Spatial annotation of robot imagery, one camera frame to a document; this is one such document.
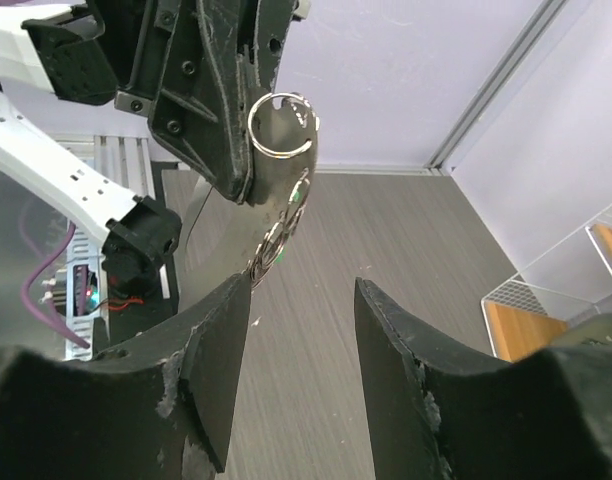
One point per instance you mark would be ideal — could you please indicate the slotted cable duct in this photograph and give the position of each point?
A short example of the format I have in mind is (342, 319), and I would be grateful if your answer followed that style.
(126, 161)

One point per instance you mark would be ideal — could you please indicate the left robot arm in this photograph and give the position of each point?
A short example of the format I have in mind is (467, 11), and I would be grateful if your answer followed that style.
(49, 47)

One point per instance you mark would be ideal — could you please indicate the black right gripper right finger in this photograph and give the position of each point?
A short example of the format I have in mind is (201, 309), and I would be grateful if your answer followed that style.
(438, 409)

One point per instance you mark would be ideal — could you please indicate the key with green tag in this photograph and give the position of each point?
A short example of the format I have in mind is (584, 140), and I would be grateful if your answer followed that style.
(296, 207)

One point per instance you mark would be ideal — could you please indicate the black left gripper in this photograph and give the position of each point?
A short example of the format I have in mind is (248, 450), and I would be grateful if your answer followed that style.
(201, 64)

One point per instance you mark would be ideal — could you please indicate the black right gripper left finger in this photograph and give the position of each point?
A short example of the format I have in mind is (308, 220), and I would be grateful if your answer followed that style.
(157, 406)

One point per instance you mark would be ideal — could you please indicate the white wire shelf rack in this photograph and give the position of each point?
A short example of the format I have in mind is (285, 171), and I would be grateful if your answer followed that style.
(560, 289)

